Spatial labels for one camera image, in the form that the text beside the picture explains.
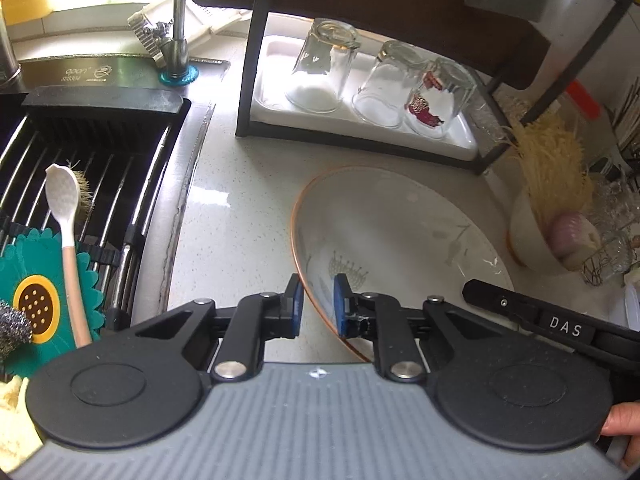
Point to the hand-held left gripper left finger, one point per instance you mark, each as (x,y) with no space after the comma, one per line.
(295,310)

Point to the steel kitchen faucet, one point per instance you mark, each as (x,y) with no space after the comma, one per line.
(176,15)

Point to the black metal dish rack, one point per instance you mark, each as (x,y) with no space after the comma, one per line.
(250,85)

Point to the bristle scrub brush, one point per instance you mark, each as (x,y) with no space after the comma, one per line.
(84,192)

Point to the steel wool scrubber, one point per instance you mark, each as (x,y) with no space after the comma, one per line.
(11,327)

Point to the white drip tray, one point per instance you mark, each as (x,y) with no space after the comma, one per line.
(370,132)

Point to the clear glass with red print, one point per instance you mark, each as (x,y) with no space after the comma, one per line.
(440,102)

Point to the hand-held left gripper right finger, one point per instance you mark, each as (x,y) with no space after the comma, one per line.
(341,310)

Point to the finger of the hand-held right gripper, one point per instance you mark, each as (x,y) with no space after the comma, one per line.
(500,305)

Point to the pale yellow cloth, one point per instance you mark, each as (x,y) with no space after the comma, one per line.
(15,420)

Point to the black sink drain rack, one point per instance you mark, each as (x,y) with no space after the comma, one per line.
(115,160)

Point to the white plate with copper rim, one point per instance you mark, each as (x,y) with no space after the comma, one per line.
(400,230)

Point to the clear drinking glass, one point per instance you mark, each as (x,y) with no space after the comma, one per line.
(382,90)
(320,70)

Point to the person's right hand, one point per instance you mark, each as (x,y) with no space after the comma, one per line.
(622,419)

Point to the purple onion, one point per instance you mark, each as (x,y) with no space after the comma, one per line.
(570,237)

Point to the green flower dish cloth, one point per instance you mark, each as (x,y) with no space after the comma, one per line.
(20,265)

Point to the plastic jar with red lid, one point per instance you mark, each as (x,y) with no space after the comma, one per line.
(582,100)

